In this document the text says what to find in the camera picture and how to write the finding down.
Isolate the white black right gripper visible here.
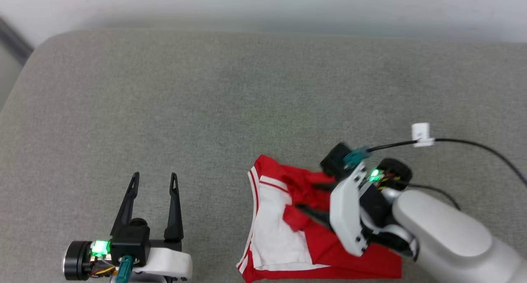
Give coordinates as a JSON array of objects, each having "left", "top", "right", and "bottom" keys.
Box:
[{"left": 296, "top": 158, "right": 420, "bottom": 260}]

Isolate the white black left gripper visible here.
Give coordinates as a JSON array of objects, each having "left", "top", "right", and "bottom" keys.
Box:
[{"left": 63, "top": 172, "right": 194, "bottom": 283}]

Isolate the red and white sports garment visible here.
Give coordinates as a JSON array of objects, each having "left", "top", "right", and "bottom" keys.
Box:
[{"left": 237, "top": 154, "right": 403, "bottom": 283}]

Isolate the grey fabric sofa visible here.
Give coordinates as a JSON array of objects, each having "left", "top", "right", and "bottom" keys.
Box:
[{"left": 0, "top": 28, "right": 527, "bottom": 283}]

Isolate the black cable teal connector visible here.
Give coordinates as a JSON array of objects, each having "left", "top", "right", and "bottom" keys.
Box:
[
  {"left": 115, "top": 256, "right": 135, "bottom": 283},
  {"left": 343, "top": 138, "right": 527, "bottom": 187}
]

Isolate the thin black cable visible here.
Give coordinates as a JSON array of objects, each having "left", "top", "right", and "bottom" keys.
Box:
[{"left": 406, "top": 183, "right": 462, "bottom": 210}]

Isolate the white cable clip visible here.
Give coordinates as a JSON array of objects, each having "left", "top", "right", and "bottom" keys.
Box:
[{"left": 411, "top": 123, "right": 435, "bottom": 148}]

